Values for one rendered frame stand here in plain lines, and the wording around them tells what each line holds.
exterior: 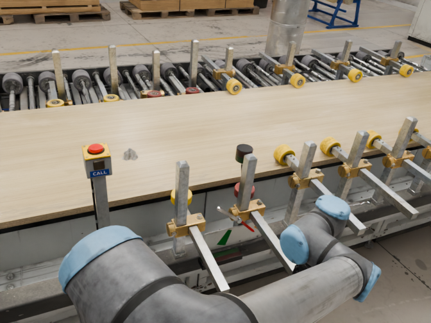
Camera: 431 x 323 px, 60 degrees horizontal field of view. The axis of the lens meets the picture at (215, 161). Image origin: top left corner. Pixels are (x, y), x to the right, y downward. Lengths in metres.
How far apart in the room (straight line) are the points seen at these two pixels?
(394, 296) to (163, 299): 2.22
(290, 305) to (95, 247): 0.29
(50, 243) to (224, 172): 0.73
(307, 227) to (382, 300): 1.61
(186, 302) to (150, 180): 1.08
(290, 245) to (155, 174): 0.74
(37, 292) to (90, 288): 0.96
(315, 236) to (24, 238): 1.04
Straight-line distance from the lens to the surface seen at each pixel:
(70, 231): 1.55
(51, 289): 1.44
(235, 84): 2.21
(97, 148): 1.08
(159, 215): 1.59
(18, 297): 1.45
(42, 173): 1.59
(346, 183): 1.68
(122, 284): 0.46
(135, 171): 1.54
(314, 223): 0.97
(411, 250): 2.93
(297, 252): 0.94
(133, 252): 0.49
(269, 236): 1.37
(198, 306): 0.45
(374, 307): 2.47
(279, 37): 5.27
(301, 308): 0.62
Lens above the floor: 1.81
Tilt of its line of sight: 34 degrees down
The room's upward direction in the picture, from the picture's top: 6 degrees clockwise
